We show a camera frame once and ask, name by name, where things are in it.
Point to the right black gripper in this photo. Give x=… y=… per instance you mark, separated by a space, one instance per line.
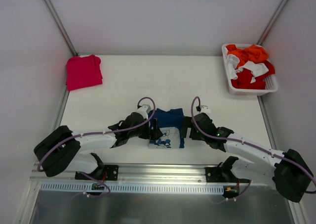
x=187 y=126

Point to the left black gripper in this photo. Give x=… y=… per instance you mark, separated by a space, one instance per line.
x=153 y=128

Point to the navy blue t-shirt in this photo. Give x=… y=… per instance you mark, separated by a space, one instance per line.
x=170 y=124

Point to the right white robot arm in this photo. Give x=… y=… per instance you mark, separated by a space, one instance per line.
x=286 y=172

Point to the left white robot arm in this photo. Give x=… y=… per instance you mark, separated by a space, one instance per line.
x=62 y=150

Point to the red t-shirt in basket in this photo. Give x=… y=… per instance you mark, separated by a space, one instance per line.
x=259 y=84

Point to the white plastic basket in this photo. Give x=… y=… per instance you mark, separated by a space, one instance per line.
x=271 y=81

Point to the white t-shirt in basket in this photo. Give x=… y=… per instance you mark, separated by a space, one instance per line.
x=248 y=72

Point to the orange t-shirt in basket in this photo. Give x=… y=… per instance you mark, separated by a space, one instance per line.
x=254 y=53

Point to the folded pink t-shirt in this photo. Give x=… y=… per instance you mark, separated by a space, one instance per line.
x=83 y=72

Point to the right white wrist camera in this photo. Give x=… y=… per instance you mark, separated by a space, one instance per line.
x=203 y=109

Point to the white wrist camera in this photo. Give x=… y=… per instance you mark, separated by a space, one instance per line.
x=144 y=110
x=203 y=109

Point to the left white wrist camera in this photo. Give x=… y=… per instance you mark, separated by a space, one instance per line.
x=144 y=110

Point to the aluminium mounting rail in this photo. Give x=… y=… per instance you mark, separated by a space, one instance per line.
x=170 y=174

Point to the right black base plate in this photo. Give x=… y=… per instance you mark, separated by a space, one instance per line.
x=217 y=174

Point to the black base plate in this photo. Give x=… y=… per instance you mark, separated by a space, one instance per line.
x=109 y=172
x=217 y=174

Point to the white slotted cable duct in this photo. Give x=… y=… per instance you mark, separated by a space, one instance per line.
x=133 y=188

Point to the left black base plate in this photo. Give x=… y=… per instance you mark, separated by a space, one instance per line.
x=109 y=172

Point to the right aluminium corner post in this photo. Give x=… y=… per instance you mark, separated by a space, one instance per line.
x=273 y=19

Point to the aluminium corner post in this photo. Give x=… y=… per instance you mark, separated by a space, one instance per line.
x=62 y=30
x=273 y=19

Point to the left aluminium corner post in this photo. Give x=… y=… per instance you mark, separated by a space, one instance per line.
x=62 y=30

